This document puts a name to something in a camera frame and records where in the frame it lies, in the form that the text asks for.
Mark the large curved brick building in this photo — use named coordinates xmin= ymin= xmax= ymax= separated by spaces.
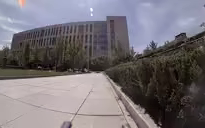
xmin=10 ymin=15 xmax=131 ymax=66

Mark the row of trees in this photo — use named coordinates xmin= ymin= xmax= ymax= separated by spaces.
xmin=0 ymin=39 xmax=91 ymax=72

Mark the pale concrete kerb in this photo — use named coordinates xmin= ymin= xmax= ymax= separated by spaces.
xmin=103 ymin=72 xmax=160 ymax=128

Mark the pale concrete slab pavement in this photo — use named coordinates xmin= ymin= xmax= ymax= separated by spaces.
xmin=0 ymin=72 xmax=139 ymax=128

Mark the green hedge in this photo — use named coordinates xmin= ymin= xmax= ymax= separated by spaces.
xmin=104 ymin=34 xmax=205 ymax=128

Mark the robot's own part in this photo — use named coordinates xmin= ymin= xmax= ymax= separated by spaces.
xmin=60 ymin=121 xmax=73 ymax=128

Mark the grass lawn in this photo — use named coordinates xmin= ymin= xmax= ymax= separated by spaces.
xmin=0 ymin=67 xmax=69 ymax=78

